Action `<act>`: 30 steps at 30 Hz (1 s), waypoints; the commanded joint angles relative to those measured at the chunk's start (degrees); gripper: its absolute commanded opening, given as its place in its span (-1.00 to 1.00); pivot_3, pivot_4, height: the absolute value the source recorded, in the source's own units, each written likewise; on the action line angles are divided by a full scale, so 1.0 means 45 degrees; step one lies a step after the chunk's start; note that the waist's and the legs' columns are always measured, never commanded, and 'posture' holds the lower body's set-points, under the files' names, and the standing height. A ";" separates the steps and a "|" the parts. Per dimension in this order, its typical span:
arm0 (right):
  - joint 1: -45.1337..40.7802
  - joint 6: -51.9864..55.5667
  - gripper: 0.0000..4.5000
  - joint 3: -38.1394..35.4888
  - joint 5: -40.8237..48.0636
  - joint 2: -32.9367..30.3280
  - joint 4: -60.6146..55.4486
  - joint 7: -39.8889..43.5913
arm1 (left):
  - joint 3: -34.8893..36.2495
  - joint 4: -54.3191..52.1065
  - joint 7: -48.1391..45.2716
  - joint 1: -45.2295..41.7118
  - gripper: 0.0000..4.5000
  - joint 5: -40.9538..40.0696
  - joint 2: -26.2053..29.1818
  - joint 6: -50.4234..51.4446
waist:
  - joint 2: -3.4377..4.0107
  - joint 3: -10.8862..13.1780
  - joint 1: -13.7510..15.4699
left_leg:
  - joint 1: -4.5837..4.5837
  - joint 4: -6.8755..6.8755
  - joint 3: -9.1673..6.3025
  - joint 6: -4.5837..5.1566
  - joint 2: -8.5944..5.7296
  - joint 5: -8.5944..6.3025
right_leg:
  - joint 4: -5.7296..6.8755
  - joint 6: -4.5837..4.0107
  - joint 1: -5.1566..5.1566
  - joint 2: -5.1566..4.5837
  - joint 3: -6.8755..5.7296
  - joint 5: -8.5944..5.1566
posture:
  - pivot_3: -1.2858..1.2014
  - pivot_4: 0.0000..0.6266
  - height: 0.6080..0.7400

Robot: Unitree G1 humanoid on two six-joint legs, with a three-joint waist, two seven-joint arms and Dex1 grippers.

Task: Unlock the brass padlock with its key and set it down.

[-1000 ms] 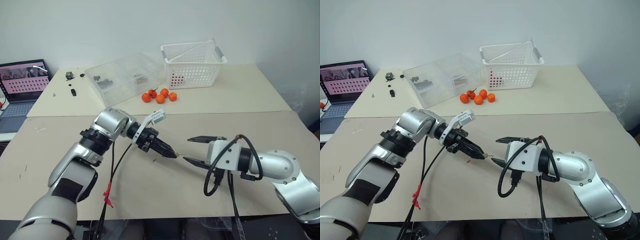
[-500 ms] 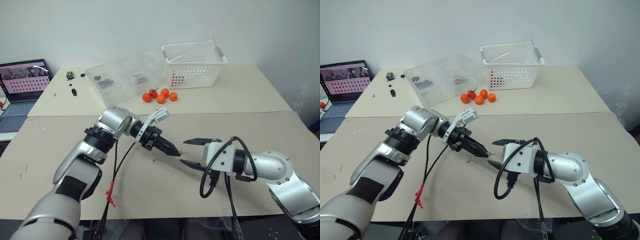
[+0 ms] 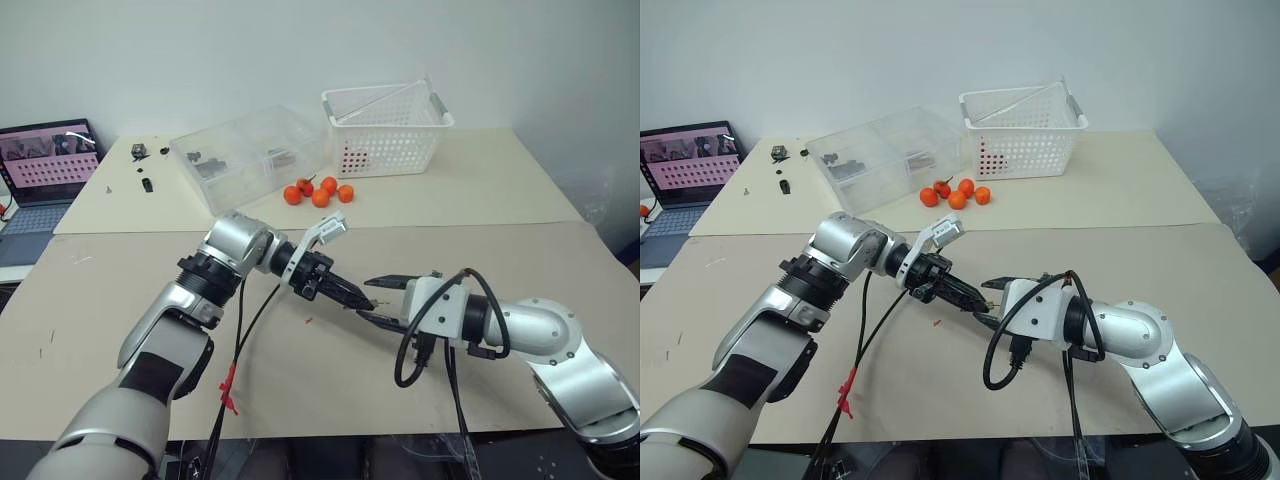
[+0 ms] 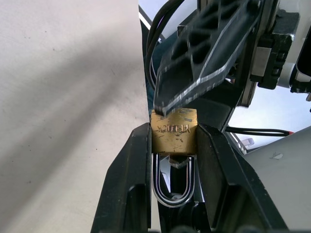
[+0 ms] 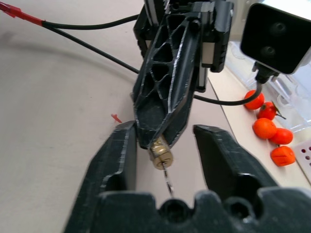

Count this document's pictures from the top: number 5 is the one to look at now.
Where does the small orange fruit with stem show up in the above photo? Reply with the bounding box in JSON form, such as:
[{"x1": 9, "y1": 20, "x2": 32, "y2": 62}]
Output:
[{"x1": 257, "y1": 101, "x2": 287, "y2": 121}]

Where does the white perforated box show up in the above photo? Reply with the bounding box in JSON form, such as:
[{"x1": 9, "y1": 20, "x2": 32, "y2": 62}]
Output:
[{"x1": 292, "y1": 139, "x2": 311, "y2": 186}]

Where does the red cable sleeve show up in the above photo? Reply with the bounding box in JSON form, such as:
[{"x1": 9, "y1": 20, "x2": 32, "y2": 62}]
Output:
[{"x1": 0, "y1": 3, "x2": 46, "y2": 27}]

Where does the thin black cable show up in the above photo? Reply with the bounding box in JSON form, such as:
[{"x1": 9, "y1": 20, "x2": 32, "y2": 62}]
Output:
[
  {"x1": 41, "y1": 23, "x2": 140, "y2": 74},
  {"x1": 41, "y1": 14, "x2": 140, "y2": 31}
]

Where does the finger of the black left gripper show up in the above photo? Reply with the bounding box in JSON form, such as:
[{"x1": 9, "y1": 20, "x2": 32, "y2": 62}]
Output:
[
  {"x1": 132, "y1": 13, "x2": 203, "y2": 150},
  {"x1": 160, "y1": 69, "x2": 197, "y2": 149}
]

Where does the white and black camera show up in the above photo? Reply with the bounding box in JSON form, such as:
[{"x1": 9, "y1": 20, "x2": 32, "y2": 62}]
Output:
[{"x1": 239, "y1": 2, "x2": 311, "y2": 76}]

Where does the black camera cable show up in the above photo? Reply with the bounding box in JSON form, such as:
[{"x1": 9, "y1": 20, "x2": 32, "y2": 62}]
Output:
[{"x1": 193, "y1": 62, "x2": 280, "y2": 107}]

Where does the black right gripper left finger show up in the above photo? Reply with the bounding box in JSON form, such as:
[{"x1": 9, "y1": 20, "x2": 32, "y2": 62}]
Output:
[{"x1": 63, "y1": 120, "x2": 138, "y2": 233}]

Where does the clear plastic container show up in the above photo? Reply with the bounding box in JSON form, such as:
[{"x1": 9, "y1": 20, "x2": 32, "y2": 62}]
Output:
[{"x1": 227, "y1": 40, "x2": 311, "y2": 133}]

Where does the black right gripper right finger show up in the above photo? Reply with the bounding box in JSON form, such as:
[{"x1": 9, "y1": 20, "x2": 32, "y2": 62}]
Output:
[{"x1": 193, "y1": 124, "x2": 279, "y2": 202}]

